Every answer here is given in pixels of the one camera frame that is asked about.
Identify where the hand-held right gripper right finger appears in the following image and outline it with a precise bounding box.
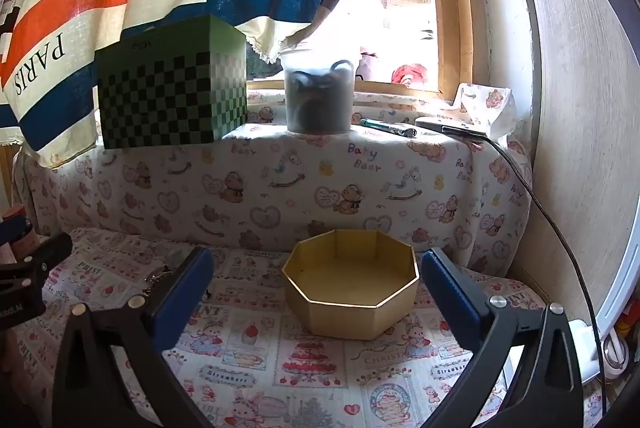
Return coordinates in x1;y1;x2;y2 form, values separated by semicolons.
420;247;586;428

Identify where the gold octagonal box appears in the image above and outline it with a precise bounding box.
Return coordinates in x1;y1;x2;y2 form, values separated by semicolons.
281;229;420;340

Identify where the grey phone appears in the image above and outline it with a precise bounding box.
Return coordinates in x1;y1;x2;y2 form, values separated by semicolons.
415;115;488;143

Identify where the silver chain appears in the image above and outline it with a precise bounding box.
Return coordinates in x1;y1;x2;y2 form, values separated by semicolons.
145;260;176;296

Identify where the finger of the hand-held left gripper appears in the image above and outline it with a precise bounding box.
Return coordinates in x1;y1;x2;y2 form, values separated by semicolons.
0;217;26;259
30;232;74;278

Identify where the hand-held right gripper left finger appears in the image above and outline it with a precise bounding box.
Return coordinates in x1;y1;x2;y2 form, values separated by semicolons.
52;246;216;428

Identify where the white charger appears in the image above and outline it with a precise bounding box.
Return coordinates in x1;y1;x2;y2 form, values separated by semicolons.
565;318;631;384

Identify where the cartoon print bed sheet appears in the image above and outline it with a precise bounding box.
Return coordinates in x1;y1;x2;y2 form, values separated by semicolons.
10;228;606;428

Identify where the bear print tissue box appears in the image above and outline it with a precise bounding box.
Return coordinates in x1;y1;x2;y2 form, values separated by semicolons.
452;82;517;136

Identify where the green checkered box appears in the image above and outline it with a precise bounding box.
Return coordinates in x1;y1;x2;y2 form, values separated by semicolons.
95;14;249;150

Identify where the translucent plastic jar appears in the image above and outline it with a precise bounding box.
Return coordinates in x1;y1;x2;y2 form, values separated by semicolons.
278;42;357;135

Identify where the bear print cloth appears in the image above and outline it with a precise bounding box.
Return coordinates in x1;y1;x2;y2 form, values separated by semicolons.
12;88;533;279

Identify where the wooden window frame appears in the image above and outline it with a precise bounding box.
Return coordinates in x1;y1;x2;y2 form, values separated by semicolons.
247;0;476;101

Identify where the black cable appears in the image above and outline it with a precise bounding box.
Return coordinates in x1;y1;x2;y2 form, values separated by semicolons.
470;128;608;414

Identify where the dark green pen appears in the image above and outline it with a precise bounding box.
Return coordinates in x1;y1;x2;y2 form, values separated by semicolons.
361;118;418;139

